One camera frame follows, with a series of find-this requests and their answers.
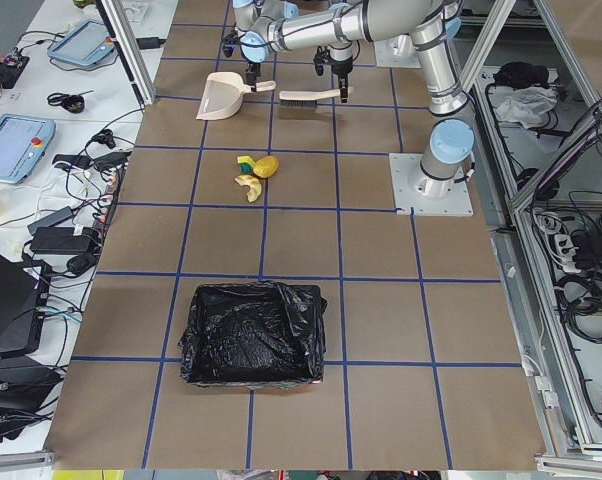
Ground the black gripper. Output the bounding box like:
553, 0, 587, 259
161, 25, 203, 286
313, 46, 353, 103
240, 30, 272, 92

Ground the beige plastic dustpan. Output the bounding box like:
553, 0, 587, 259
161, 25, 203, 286
196, 72, 276, 121

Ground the beige hand brush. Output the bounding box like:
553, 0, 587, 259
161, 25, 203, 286
278, 87, 354, 108

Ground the yellow green sponge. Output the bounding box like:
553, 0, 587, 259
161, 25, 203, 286
237, 155, 256, 175

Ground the beige bread twist piece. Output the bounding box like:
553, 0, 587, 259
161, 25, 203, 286
234, 174, 262, 203

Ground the left black-lined trash bin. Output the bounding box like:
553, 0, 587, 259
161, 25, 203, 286
179, 281, 327, 390

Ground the blue teach pendant far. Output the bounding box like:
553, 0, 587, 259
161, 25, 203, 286
47, 19, 114, 67

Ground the blue teach pendant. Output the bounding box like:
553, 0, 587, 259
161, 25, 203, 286
47, 19, 114, 67
0, 114, 56, 184

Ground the blue teach pendant near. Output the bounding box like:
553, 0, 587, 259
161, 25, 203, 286
0, 114, 56, 184

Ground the black power adapter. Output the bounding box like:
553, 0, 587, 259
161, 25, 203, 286
30, 227, 100, 255

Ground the black laptop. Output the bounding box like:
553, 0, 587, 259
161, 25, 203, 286
0, 254, 51, 358

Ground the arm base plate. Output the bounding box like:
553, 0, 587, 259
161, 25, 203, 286
374, 34, 420, 69
389, 153, 474, 217

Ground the aluminium frame post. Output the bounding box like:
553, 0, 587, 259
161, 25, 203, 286
95, 0, 156, 107

